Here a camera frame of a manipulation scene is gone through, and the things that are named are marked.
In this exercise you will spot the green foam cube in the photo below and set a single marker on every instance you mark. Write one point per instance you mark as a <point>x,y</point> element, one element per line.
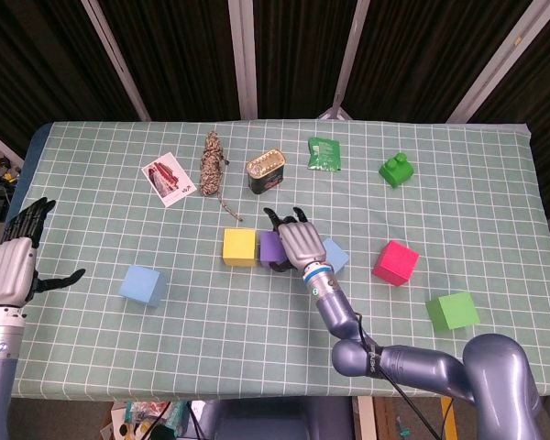
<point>454,314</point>

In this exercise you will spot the colourful floor clutter pile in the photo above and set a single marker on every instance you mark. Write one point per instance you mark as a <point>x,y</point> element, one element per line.
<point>137,412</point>

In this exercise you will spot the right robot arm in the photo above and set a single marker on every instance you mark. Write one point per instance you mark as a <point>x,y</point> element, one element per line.
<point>421,366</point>

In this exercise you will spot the green studded toy brick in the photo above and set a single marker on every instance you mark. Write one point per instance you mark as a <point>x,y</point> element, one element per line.
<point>395,172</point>

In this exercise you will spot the white frame post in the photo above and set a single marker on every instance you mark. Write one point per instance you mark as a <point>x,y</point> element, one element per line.
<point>351,59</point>
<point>114,59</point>
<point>243,59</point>
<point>499,59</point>

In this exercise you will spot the white table leg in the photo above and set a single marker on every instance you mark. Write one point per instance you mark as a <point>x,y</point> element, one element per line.
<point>366,419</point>

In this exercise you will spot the yellow foam cube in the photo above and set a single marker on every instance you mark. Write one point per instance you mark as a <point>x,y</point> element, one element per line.
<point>239,247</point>

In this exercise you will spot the white photo card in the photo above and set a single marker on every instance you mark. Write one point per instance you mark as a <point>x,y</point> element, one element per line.
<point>167,181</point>

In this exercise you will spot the green snack packet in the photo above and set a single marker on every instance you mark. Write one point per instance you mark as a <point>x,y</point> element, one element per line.
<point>324,153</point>

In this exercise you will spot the dark green meat tin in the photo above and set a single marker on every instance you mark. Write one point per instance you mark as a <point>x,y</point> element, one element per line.
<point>265,174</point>

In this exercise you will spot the green checked tablecloth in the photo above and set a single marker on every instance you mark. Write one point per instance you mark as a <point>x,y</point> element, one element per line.
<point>211,348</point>

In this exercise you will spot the pink foam cube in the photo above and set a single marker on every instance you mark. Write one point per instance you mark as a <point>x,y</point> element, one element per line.
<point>394,263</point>

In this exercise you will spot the purple foam cube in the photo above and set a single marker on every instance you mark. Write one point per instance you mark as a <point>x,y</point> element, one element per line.
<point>269,245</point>

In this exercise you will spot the light blue foam cube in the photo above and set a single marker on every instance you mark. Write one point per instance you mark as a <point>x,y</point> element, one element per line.
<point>139,285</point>
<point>338,256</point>

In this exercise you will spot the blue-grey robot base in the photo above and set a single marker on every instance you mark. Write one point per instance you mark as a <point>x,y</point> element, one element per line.
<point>275,421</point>

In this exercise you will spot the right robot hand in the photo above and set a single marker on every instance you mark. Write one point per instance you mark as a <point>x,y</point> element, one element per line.
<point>302,243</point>

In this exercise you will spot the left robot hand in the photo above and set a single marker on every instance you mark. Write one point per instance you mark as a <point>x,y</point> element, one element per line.
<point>9,270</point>

